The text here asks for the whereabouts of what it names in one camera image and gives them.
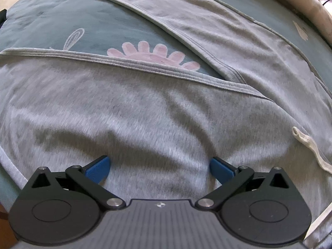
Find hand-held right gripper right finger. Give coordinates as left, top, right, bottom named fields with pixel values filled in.
left=195, top=157, right=296, bottom=210

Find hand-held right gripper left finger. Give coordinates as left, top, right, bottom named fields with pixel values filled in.
left=23, top=155, right=126, bottom=210

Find grey drawstring pants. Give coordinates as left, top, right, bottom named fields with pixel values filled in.
left=0, top=0, right=332, bottom=249

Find teal floral bed sheet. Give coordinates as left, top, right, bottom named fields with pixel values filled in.
left=0, top=0, right=332, bottom=208

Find pink floral folded quilt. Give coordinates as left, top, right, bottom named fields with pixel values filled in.
left=244, top=0, right=332, bottom=47

